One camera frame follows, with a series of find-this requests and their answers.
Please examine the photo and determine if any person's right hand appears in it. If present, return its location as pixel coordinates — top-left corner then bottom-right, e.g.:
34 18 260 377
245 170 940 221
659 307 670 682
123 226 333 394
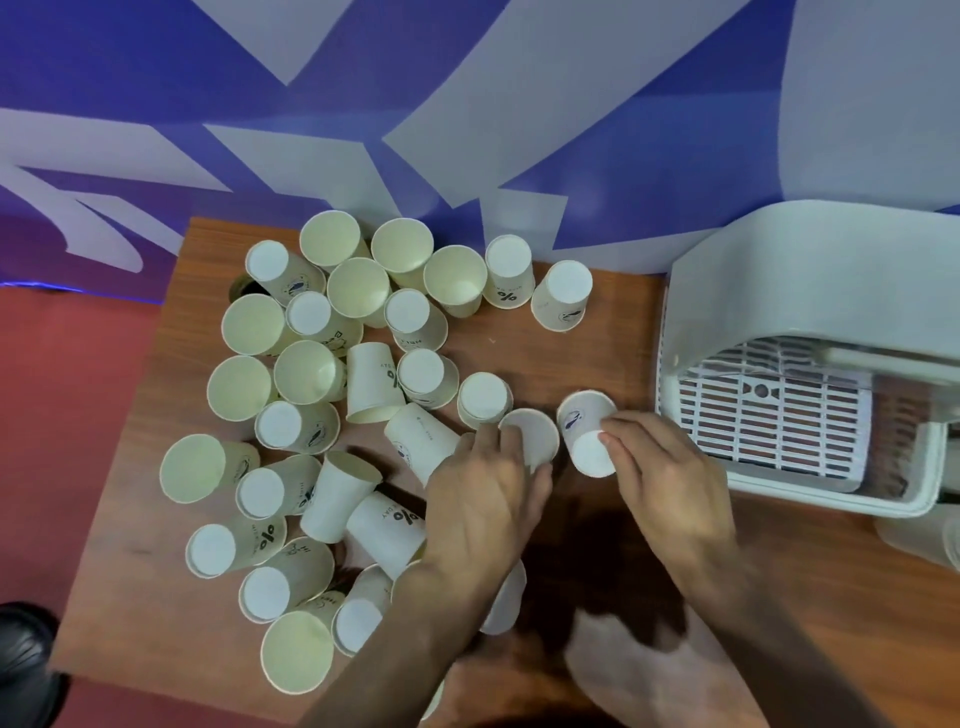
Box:
598 410 741 588

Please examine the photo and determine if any person's left hand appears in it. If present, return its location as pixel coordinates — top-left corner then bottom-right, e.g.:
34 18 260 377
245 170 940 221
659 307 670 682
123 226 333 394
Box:
418 424 555 595

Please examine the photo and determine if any plain white paper cup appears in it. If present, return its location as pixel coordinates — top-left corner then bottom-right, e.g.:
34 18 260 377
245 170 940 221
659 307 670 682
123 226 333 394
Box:
498 407 561 474

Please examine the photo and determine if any person's right forearm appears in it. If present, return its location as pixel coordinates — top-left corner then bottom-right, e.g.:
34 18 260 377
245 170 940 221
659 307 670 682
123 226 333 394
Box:
667 566 894 728

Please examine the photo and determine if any person's left forearm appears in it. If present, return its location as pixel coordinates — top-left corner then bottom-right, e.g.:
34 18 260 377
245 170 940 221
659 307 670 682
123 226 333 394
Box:
298 558 519 728

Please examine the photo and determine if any pile of white paper cups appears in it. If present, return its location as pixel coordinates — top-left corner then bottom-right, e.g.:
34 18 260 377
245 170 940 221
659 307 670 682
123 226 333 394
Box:
159 209 594 723

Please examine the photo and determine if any white plastic basket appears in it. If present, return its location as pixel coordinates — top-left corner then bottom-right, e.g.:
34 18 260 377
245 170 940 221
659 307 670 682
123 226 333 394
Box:
655 198 960 519

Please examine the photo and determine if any clear plastic container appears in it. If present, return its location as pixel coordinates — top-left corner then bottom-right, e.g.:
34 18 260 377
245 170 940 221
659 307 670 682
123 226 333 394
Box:
873 504 960 573

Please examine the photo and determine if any blue and white banner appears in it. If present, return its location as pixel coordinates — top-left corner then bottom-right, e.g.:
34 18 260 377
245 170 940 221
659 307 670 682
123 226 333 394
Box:
0 0 960 305

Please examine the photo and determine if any black shoe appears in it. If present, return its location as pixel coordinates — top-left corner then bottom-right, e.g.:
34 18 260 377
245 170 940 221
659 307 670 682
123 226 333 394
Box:
0 602 66 728

